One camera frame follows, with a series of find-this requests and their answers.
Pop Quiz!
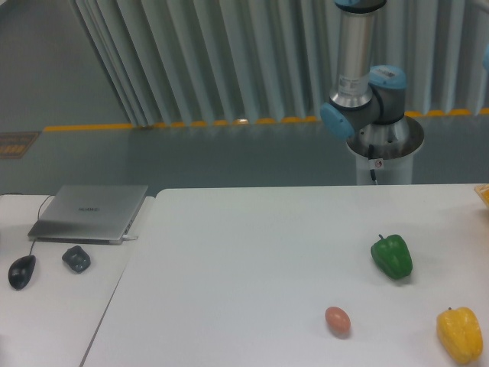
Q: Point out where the green bell pepper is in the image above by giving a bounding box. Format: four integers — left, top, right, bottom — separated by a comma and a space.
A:
371, 234, 413, 280

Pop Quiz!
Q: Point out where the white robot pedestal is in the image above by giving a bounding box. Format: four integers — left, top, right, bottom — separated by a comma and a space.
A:
347, 116, 425, 185

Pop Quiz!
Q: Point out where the grey pleated curtain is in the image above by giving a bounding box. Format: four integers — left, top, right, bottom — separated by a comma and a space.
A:
73, 1, 488, 127

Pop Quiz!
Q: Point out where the orange woven basket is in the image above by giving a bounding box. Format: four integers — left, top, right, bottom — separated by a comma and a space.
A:
474, 183, 489, 208

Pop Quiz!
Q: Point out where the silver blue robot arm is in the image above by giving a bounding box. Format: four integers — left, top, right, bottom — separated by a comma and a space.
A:
321, 1, 488, 138

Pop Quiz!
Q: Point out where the black computer mouse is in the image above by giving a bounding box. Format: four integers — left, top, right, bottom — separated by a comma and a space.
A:
8, 255, 37, 291

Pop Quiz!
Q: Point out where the brown egg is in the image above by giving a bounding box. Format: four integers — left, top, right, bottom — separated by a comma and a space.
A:
325, 306, 351, 338

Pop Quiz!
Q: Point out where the black mouse cable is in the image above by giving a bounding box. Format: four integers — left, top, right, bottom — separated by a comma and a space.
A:
0, 192, 57, 258

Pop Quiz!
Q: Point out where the yellow bell pepper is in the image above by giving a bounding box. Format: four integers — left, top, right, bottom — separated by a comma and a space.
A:
436, 307, 484, 365

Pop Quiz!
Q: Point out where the small black plastic gadget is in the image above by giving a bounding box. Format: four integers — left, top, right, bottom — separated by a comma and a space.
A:
62, 245, 91, 274

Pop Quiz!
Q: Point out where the silver closed laptop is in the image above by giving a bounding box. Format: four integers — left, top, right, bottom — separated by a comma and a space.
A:
28, 185, 147, 245

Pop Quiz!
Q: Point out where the black pedestal cable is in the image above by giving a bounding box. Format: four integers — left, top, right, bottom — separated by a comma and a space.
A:
367, 144, 381, 186

